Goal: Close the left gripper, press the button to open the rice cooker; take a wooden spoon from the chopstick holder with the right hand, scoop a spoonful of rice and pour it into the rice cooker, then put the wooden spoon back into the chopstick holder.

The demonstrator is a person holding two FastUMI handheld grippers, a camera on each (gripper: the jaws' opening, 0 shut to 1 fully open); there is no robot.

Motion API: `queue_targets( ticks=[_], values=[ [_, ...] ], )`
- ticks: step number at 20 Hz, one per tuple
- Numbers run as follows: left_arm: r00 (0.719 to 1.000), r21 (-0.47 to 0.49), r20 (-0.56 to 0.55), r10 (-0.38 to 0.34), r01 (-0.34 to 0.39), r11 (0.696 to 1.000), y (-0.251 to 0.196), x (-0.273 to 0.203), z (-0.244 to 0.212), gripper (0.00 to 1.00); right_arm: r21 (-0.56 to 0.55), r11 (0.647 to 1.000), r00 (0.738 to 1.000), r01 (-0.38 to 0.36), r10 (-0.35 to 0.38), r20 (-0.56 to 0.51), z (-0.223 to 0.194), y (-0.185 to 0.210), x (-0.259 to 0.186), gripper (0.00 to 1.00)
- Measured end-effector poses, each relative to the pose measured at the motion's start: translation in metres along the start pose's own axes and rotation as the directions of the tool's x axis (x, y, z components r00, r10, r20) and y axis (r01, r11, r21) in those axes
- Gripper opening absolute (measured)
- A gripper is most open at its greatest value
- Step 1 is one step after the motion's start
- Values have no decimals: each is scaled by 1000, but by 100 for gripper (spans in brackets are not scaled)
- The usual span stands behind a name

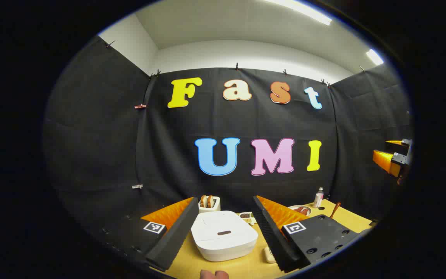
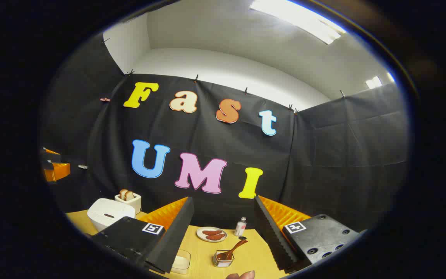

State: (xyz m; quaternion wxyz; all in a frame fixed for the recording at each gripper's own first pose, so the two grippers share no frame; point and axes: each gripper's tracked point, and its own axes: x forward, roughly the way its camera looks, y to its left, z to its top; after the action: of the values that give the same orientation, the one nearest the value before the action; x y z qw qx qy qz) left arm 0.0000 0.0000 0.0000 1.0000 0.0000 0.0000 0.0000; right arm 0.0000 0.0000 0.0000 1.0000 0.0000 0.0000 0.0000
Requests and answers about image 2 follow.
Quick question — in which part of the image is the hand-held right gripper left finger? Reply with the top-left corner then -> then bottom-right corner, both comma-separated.
91,197 -> 195,274

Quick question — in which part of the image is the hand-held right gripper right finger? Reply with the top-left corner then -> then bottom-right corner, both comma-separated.
254,195 -> 363,272

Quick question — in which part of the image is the brown wooden spoon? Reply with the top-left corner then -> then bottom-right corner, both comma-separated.
216,239 -> 248,261

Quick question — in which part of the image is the metal wire chopstick holder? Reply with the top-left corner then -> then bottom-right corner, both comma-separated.
213,250 -> 235,268

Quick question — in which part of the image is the white rice cooker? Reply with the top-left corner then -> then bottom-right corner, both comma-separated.
87,198 -> 136,232

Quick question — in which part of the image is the white round plate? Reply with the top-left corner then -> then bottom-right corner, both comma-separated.
196,227 -> 228,243

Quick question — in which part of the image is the white toaster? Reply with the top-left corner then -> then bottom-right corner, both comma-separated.
115,193 -> 142,214

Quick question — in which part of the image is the black backdrop cloth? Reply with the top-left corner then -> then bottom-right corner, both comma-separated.
41,33 -> 409,233

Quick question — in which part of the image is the small ceiling light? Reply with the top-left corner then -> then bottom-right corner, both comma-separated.
365,76 -> 383,90

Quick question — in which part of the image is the long ceiling light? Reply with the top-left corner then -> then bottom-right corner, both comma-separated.
249,0 -> 347,45

